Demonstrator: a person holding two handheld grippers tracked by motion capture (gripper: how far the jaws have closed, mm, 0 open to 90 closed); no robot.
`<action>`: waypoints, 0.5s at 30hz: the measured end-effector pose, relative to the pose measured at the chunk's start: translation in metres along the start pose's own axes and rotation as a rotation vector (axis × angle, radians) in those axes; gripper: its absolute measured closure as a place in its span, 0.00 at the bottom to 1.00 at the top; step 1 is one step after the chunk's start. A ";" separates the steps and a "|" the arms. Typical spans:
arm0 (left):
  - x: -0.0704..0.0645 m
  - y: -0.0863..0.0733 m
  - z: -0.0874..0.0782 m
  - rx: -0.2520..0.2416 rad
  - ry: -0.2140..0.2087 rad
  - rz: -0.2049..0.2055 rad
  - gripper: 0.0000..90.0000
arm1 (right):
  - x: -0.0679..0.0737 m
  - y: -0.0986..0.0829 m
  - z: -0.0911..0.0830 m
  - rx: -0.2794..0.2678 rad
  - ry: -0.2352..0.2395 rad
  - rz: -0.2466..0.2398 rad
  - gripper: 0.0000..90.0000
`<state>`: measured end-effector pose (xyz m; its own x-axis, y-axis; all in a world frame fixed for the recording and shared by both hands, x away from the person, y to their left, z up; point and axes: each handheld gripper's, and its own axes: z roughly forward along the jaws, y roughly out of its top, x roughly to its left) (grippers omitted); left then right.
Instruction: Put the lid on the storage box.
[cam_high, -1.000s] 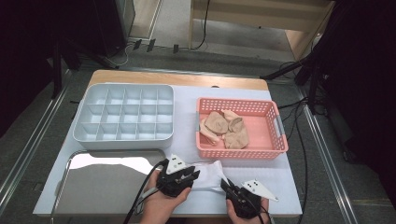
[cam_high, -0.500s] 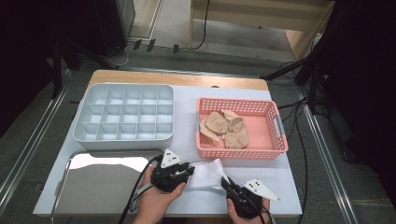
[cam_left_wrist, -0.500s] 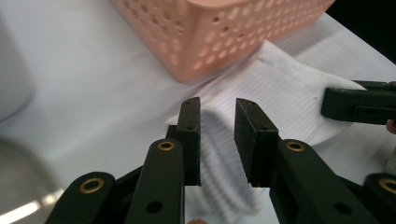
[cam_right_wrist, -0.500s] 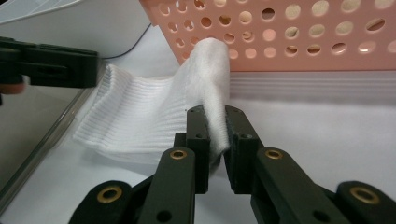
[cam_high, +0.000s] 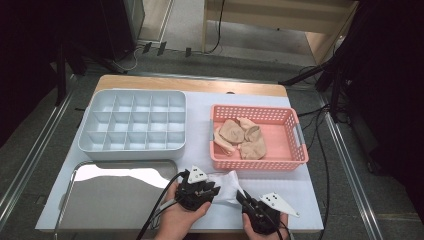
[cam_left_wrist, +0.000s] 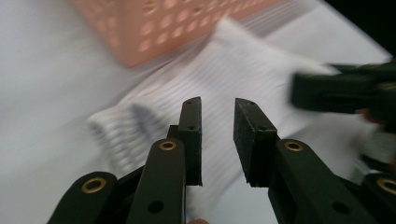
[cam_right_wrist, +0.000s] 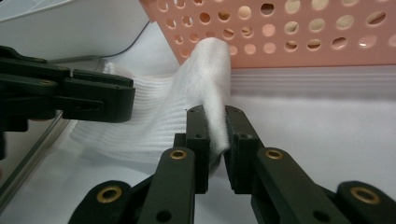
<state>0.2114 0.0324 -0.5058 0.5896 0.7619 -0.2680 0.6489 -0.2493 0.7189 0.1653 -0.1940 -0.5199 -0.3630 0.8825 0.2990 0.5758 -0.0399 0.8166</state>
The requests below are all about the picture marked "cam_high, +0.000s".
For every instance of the person's right hand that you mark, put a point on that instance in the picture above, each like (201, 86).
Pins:
(250, 235)

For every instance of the pink perforated plastic basket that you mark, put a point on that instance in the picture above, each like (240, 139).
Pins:
(280, 133)

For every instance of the black tripod stand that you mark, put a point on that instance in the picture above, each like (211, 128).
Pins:
(306, 75)

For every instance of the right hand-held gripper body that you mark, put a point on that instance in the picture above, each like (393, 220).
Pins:
(260, 213)

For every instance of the wooden bench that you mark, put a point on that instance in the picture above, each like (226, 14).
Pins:
(266, 20)

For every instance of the dark curtain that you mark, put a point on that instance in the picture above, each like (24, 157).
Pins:
(26, 50)
(393, 83)

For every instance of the person's left hand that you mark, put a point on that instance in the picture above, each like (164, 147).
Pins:
(176, 221)

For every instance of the white compartment storage box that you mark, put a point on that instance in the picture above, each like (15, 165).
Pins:
(133, 123)

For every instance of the dark cabinet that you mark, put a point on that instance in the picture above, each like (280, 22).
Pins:
(123, 26)

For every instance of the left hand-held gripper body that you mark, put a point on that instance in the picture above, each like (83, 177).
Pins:
(190, 196)

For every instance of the silver metal tray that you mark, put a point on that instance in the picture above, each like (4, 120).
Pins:
(110, 200)

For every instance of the white table cover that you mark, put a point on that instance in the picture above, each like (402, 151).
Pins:
(196, 133)

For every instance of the white sock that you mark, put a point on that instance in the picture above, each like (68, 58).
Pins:
(228, 188)

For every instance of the black metal stand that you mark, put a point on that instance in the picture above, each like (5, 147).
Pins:
(61, 76)

